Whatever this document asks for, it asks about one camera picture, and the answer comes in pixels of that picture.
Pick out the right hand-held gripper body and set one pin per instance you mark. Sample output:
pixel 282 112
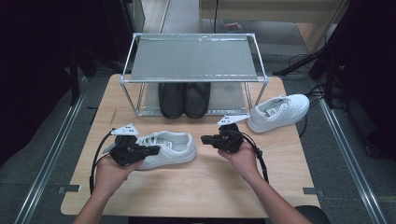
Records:
pixel 229 140

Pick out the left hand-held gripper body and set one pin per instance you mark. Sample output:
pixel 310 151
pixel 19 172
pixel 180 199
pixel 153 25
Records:
pixel 127 152

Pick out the white sneaker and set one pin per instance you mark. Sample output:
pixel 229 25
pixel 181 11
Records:
pixel 286 112
pixel 177 150

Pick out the black slipper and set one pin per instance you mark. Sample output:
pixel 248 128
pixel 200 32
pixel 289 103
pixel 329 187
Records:
pixel 170 99
pixel 196 99

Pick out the metal shoe rack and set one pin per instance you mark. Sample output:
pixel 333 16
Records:
pixel 193 59

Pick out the person's right hand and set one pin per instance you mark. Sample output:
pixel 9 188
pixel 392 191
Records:
pixel 243 161

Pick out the person's left hand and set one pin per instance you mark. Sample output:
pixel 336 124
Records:
pixel 110 175

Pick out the black metal stand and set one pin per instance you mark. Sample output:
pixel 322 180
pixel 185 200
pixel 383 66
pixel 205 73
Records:
pixel 73 81

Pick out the black tripod stand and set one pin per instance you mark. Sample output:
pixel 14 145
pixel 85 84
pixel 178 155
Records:
pixel 299 63

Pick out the black chair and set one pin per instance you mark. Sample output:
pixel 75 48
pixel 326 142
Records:
pixel 314 214

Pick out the red and green booklet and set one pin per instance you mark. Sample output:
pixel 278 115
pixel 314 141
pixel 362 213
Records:
pixel 233 26

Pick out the black curtain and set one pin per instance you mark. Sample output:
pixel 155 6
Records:
pixel 34 62
pixel 370 62

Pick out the wooden cabinet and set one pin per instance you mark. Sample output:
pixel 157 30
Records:
pixel 264 12

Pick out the grey table bracket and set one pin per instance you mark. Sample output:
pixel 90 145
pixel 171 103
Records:
pixel 313 191
pixel 70 188

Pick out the metal floor rail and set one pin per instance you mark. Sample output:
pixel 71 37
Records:
pixel 351 165
pixel 46 174

